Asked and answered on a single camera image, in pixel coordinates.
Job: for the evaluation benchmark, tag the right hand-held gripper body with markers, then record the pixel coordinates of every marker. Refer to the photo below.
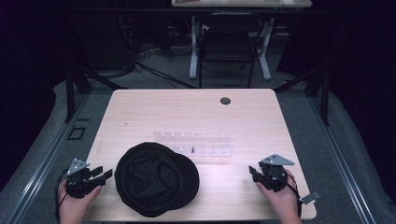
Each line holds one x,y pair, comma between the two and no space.
274,179

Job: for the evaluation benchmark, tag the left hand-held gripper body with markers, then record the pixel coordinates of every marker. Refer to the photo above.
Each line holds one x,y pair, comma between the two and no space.
77,183

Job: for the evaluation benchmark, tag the black cap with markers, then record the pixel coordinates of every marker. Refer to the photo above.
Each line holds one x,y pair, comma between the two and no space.
155,180

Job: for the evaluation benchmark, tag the person's left hand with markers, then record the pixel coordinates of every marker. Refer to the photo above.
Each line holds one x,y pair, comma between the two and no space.
73,208

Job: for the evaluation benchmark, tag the person's right hand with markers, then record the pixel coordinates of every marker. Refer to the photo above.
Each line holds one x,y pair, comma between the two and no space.
285,203

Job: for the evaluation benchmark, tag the grey flat plug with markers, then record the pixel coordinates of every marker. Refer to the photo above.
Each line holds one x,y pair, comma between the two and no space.
310,197

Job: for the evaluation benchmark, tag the clear acrylic rack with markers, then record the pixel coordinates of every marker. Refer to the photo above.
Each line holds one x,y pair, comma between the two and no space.
202,146

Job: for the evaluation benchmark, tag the black metal stand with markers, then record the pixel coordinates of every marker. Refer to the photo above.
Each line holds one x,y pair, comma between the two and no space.
325,99
70,93

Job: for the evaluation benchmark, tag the white-legged desk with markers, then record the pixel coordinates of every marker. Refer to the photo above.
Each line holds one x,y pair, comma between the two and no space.
193,56

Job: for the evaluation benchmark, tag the black chair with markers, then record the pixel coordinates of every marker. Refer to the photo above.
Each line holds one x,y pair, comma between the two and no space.
227,43

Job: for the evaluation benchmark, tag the dark equipment cabinet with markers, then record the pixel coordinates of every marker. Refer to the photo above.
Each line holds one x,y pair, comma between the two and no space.
102,40

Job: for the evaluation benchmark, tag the aluminium floor rail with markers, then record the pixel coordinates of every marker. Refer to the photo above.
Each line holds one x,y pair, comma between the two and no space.
341,162
47,162

